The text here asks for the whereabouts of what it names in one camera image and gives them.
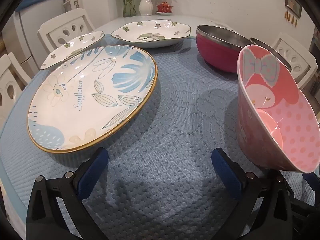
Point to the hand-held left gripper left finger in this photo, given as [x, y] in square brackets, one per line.
[92, 172]

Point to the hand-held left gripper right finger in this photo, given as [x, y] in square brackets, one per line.
[225, 172]

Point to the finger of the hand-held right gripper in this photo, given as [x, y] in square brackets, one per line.
[312, 185]

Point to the pink cartoon bowl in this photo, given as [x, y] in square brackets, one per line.
[275, 120]

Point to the large blue leaf plate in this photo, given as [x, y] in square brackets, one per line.
[87, 100]

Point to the green floral white plate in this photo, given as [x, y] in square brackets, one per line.
[150, 33]
[75, 45]

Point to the light blue textured mat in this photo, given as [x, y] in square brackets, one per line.
[162, 130]

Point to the pink steel bowl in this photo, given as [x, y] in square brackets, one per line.
[212, 52]

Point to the white dining chair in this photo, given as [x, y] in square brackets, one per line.
[57, 27]
[15, 70]
[300, 57]

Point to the blue steel bowl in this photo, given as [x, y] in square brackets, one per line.
[272, 50]

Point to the white refrigerator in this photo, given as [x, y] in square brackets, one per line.
[25, 30]

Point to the red rimmed saucer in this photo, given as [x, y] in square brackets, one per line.
[163, 12]

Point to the red lidded teacup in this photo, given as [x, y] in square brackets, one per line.
[163, 6]

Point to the row of orange wall ornaments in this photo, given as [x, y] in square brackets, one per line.
[291, 18]

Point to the framed wall picture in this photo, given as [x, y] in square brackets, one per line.
[293, 3]

